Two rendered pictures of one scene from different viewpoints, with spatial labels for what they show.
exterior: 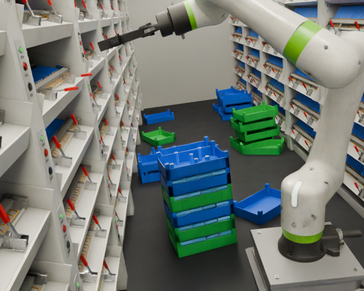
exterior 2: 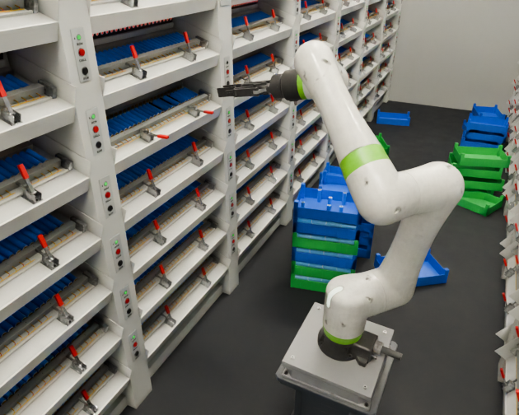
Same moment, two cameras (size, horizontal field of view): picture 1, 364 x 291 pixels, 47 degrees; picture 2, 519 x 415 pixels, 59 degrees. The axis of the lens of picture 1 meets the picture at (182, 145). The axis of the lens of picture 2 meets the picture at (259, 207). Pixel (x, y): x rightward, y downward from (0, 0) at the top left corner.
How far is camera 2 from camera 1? 0.68 m
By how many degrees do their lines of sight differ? 27
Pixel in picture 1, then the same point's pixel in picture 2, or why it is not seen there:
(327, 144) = (391, 262)
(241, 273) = not seen: hidden behind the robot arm
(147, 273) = (254, 289)
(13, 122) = (79, 170)
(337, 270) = (348, 379)
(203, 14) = not seen: hidden behind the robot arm
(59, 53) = (205, 79)
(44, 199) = (97, 230)
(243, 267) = not seen: hidden behind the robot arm
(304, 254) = (330, 350)
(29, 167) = (89, 204)
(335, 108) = (402, 233)
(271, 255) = (308, 335)
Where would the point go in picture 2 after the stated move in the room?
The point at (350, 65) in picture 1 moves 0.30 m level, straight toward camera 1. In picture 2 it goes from (381, 211) to (282, 261)
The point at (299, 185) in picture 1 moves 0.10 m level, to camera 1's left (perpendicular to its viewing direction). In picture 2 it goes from (337, 291) to (305, 281)
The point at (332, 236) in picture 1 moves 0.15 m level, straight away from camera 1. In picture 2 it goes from (364, 347) to (393, 324)
